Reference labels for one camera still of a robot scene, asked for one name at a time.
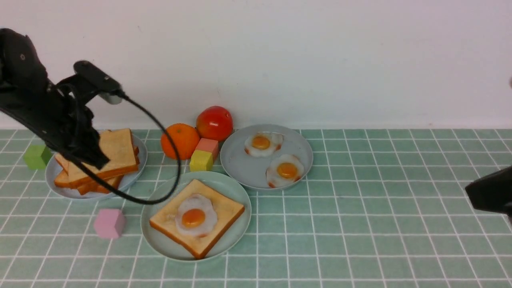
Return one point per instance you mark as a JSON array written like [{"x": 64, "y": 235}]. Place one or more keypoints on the pink-orange wooden block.
[{"x": 209, "y": 145}]

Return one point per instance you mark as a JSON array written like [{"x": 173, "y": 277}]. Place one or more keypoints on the toast slice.
[
  {"x": 162, "y": 234},
  {"x": 118, "y": 146},
  {"x": 114, "y": 182},
  {"x": 62, "y": 179}
]

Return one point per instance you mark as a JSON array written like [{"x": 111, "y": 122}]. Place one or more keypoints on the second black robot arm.
[{"x": 492, "y": 193}]

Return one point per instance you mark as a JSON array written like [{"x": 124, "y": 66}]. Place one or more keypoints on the grey plate with eggs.
[{"x": 251, "y": 171}]

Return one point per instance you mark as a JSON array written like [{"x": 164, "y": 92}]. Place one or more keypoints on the green wooden cube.
[{"x": 37, "y": 157}]

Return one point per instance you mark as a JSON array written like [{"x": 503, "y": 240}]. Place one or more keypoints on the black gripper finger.
[{"x": 89, "y": 151}]

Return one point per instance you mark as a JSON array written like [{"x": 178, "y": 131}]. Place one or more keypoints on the pink wooden cube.
[{"x": 109, "y": 223}]

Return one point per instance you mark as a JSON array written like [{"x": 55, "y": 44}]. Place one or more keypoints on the red apple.
[{"x": 215, "y": 123}]

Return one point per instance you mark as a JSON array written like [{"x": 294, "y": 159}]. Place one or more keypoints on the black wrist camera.
[{"x": 92, "y": 81}]

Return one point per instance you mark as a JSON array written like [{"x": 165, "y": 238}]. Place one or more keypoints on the yellow wooden block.
[{"x": 201, "y": 161}]

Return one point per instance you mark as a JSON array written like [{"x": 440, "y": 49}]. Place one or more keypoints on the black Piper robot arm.
[{"x": 21, "y": 67}]

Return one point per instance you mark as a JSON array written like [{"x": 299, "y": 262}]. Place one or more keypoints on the fried egg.
[
  {"x": 284, "y": 170},
  {"x": 196, "y": 216},
  {"x": 263, "y": 144}
]

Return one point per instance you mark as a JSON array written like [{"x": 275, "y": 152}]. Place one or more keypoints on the orange fruit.
[{"x": 185, "y": 137}]

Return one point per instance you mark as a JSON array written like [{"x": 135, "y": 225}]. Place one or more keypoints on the grey plate with bread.
[{"x": 53, "y": 168}]

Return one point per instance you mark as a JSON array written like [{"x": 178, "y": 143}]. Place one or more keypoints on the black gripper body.
[{"x": 57, "y": 119}]

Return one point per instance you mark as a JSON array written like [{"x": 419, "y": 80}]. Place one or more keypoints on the green plate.
[{"x": 226, "y": 186}]

